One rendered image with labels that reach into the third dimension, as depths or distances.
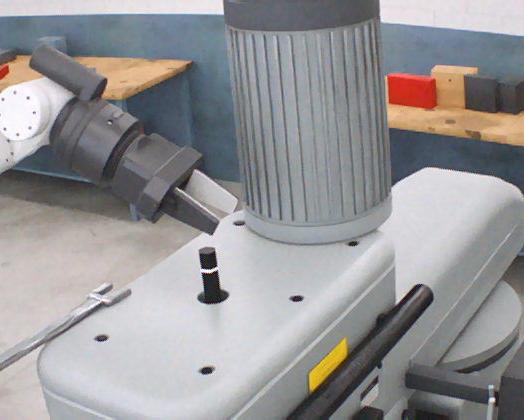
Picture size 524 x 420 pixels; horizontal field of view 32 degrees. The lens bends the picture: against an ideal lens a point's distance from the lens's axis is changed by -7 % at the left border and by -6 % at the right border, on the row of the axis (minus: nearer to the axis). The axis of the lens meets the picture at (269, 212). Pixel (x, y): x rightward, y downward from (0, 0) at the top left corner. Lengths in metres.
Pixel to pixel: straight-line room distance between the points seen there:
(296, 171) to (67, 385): 0.40
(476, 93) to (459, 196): 3.30
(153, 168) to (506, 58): 4.45
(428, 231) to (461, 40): 3.97
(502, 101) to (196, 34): 2.36
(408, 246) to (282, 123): 0.41
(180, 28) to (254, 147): 5.29
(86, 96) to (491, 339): 0.86
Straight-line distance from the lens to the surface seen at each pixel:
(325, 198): 1.18
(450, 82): 5.01
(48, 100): 1.07
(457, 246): 1.53
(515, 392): 1.23
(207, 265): 1.08
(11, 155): 1.16
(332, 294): 1.10
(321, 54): 1.12
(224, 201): 1.08
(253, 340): 1.01
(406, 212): 1.60
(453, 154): 5.70
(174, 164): 1.05
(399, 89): 5.05
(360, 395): 1.24
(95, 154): 1.04
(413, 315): 1.22
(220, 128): 6.50
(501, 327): 1.65
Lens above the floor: 2.41
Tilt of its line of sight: 23 degrees down
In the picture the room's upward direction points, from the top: 5 degrees counter-clockwise
